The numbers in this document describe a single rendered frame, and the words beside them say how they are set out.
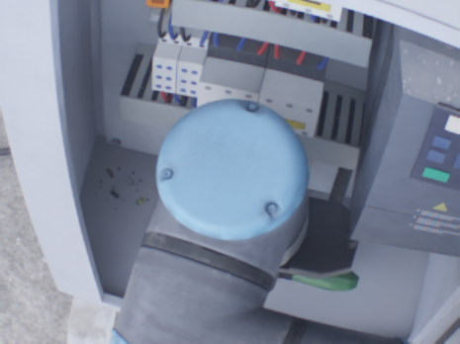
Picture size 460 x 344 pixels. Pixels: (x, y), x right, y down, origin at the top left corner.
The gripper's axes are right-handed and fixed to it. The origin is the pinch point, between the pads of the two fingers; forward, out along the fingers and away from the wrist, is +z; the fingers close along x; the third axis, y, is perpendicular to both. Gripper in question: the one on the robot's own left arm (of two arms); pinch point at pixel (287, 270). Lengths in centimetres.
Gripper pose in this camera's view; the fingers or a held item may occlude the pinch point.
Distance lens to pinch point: 97.8
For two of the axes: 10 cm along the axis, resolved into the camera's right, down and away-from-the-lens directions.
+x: -2.5, 9.4, -2.4
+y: -9.6, -2.2, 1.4
